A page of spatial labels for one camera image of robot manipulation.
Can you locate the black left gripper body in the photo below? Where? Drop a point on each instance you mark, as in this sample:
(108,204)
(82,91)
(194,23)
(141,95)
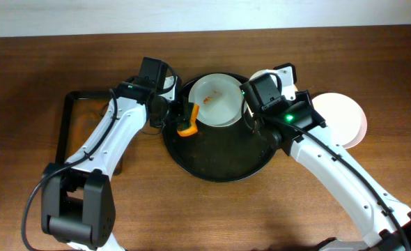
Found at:
(183,113)

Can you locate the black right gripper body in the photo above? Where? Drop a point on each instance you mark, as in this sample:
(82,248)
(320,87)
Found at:
(253,123)

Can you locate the orange green scrub sponge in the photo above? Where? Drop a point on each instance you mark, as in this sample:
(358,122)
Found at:
(188,127)

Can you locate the white plate with small stains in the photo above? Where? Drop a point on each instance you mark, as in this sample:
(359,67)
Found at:
(219,98)

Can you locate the white plate with ketchup smear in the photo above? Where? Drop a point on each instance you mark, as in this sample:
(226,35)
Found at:
(261,75)

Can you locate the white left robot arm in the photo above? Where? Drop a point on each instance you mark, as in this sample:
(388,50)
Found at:
(77,204)

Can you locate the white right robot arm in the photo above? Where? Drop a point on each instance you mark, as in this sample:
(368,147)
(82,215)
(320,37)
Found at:
(383,221)

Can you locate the round black serving tray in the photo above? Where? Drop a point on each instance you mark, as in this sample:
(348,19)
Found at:
(218,154)

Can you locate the black rectangular water tray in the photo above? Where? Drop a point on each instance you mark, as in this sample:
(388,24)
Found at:
(70,99)

